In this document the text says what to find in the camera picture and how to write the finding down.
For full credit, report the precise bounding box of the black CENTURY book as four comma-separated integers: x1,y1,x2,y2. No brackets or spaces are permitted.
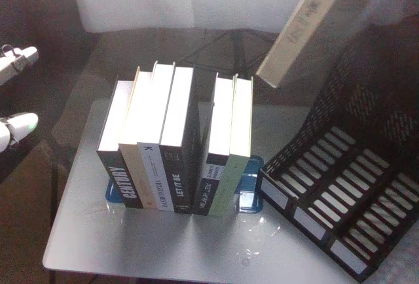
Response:
96,79,144,209

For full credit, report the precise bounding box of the white book with K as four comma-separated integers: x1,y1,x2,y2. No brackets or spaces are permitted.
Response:
136,60,176,212

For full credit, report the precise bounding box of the black book with white label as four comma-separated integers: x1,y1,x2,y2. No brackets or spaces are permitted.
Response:
191,71,235,217

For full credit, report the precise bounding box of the black LET IT BE book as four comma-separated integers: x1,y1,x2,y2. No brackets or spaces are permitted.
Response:
158,64,201,215

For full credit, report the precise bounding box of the cream wood-grain book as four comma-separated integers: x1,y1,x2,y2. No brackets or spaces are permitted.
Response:
255,0,387,89

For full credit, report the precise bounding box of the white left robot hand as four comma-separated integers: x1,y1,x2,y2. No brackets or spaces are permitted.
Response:
0,44,39,154

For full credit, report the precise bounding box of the plain cream book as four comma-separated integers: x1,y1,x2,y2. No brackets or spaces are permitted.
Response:
117,66,155,209

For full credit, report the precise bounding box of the pale green book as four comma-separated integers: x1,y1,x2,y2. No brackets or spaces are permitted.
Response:
208,74,255,217

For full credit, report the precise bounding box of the black tripod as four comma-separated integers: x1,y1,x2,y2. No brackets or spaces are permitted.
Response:
178,28,295,72

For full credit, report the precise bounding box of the black plastic file holder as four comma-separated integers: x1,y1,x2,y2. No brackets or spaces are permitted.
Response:
255,18,419,283

